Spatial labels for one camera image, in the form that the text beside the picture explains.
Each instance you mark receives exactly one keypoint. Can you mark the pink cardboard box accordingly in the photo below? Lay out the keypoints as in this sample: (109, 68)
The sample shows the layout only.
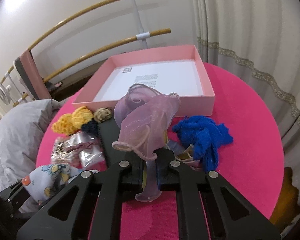
(190, 105)

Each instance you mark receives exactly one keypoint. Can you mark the cream curtain with trim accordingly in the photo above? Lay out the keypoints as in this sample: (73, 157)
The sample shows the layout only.
(259, 41)

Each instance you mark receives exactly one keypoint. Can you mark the black leather case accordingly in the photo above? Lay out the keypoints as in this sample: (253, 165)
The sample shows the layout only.
(108, 132)

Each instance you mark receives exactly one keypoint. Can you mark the white barre stand post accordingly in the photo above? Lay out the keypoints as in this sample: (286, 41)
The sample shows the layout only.
(142, 35)

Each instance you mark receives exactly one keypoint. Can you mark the grey quilted blanket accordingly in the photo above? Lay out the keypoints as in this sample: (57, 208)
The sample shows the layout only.
(21, 132)

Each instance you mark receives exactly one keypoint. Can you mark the wooden chair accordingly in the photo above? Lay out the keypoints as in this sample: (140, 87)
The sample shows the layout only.
(287, 207)

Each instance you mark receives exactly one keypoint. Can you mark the purple organza scarf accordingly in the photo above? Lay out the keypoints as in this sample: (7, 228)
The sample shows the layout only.
(143, 116)

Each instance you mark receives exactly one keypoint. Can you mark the small white fan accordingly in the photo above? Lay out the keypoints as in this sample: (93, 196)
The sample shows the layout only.
(5, 94)

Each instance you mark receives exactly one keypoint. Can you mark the light blue cartoon print cloth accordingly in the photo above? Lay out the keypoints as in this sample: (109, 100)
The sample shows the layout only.
(45, 181)

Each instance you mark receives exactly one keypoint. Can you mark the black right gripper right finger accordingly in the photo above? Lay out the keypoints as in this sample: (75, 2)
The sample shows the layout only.
(208, 206)

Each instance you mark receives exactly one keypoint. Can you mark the yellow crochet piece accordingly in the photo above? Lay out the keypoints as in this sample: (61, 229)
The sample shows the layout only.
(70, 123)

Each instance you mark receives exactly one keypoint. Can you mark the white printed paper sheet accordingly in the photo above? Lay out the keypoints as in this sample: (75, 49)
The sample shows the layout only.
(167, 77)

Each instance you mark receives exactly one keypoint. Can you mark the tan fabric scrunchie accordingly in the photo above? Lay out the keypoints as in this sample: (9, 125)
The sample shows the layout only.
(102, 114)

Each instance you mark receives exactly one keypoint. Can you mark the blue yarn bundle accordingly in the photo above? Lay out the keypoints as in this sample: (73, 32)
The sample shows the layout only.
(206, 136)

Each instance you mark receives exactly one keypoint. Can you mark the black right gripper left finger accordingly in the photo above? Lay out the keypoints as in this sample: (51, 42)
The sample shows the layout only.
(90, 207)

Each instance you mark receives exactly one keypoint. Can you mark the pink grey yoga mat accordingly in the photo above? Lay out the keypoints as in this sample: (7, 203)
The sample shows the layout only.
(28, 71)

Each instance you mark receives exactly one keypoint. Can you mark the clear plastic bag with string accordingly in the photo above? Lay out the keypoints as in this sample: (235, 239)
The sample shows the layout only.
(80, 150)

